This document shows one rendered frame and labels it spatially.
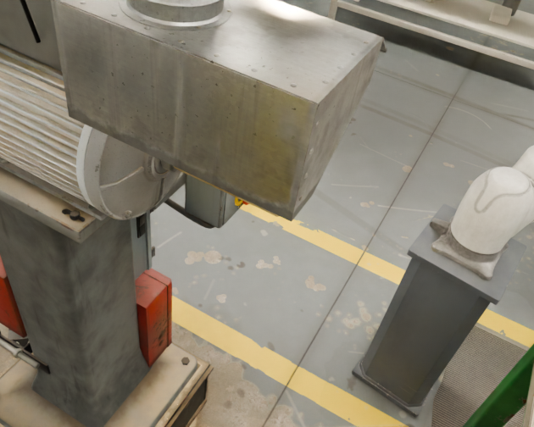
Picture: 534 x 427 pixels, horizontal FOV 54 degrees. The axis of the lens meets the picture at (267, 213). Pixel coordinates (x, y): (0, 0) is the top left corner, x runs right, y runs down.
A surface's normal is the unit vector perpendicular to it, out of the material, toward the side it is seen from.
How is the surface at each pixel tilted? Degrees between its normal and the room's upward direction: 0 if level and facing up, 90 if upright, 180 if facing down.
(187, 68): 90
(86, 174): 82
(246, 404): 0
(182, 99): 90
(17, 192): 0
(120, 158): 87
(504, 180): 5
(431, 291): 90
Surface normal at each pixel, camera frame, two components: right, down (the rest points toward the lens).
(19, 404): -0.08, -0.43
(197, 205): -0.48, 0.56
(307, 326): 0.13, -0.72
